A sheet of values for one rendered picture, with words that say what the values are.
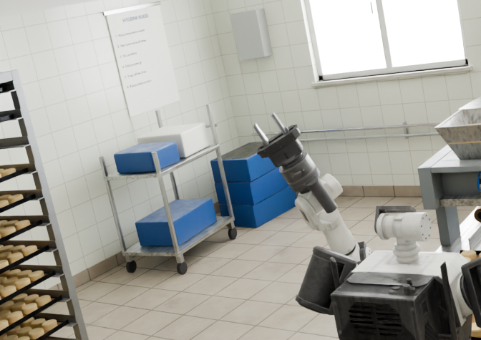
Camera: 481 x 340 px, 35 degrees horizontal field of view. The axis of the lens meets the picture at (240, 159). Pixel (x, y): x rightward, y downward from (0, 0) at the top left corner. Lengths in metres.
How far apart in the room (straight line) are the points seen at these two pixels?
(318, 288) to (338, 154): 4.97
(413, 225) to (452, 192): 1.15
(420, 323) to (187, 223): 4.36
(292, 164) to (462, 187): 1.05
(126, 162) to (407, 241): 4.14
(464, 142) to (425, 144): 3.60
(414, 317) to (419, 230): 0.22
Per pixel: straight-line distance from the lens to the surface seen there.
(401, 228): 1.79
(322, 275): 1.90
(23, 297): 2.77
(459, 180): 2.89
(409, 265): 1.81
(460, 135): 2.79
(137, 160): 5.69
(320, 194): 1.98
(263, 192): 6.52
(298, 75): 6.86
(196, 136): 6.01
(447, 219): 2.99
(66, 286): 2.68
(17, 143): 2.61
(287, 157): 1.98
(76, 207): 6.07
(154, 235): 5.94
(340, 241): 2.14
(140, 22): 6.62
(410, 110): 6.38
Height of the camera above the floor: 1.90
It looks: 12 degrees down
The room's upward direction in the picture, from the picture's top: 12 degrees counter-clockwise
